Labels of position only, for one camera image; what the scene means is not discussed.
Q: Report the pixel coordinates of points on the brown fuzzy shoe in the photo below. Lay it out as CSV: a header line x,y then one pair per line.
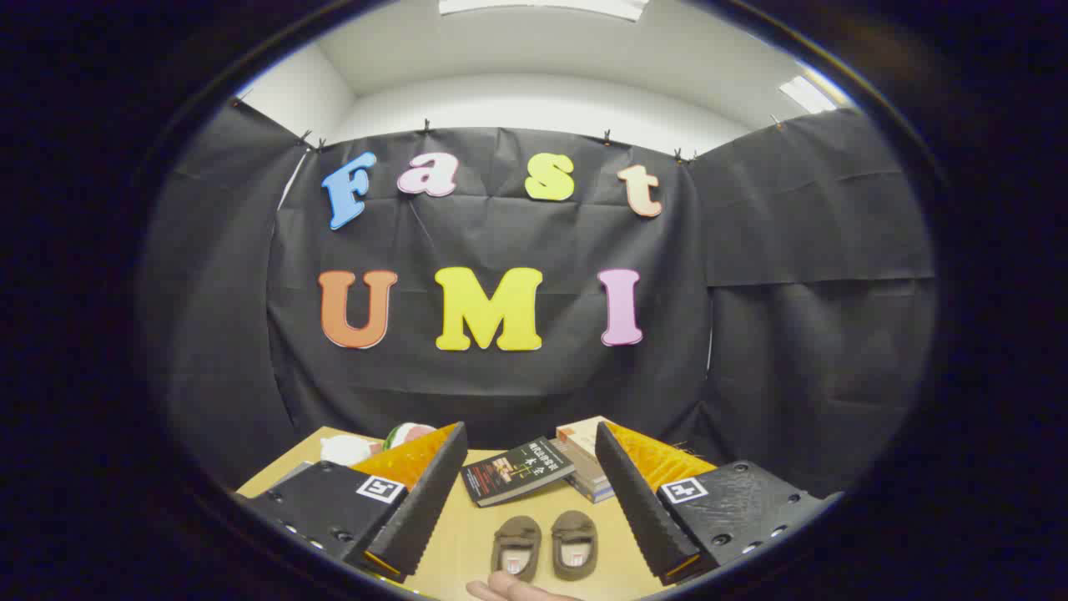
x,y
574,542
516,547

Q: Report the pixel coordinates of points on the small ceiling light panel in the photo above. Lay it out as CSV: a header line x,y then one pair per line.
x,y
805,93

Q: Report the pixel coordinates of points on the watermelon slice plush toy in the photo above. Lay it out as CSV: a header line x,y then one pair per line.
x,y
405,434

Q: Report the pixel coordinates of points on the black paperback book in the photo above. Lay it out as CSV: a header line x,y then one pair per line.
x,y
517,472

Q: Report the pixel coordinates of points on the long ceiling light panel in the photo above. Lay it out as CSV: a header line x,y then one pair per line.
x,y
542,7

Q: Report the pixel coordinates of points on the white plush toy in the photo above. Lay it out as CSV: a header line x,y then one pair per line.
x,y
342,449

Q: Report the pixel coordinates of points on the beige book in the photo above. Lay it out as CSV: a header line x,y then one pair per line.
x,y
580,434

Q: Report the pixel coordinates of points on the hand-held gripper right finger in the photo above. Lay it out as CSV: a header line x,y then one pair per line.
x,y
634,509

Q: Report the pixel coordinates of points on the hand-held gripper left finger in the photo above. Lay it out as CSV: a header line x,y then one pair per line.
x,y
425,501

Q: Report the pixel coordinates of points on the blue book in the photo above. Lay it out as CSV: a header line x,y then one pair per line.
x,y
594,492

